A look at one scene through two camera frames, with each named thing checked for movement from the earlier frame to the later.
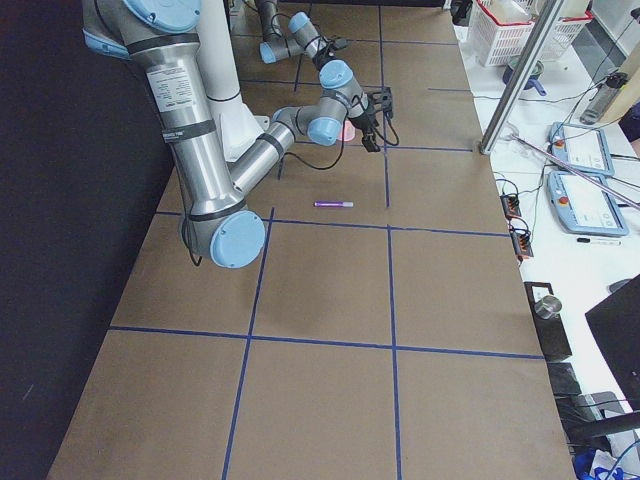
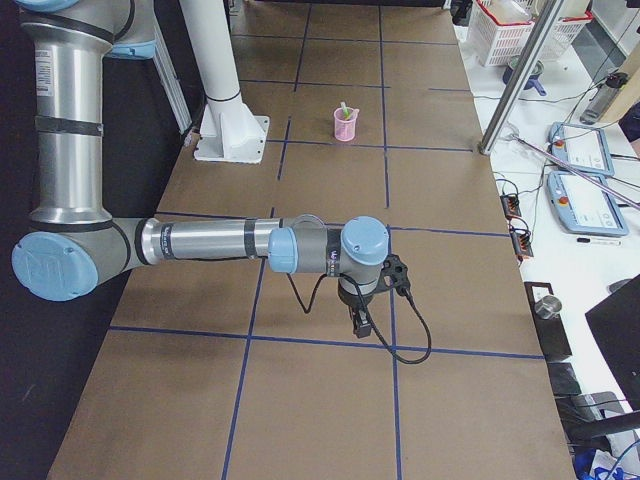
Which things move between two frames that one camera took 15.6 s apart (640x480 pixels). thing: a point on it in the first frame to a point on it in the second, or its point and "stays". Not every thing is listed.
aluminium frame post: x=552 y=8 stays
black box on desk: x=552 y=336 stays
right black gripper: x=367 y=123 to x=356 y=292
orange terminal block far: x=511 y=206 stays
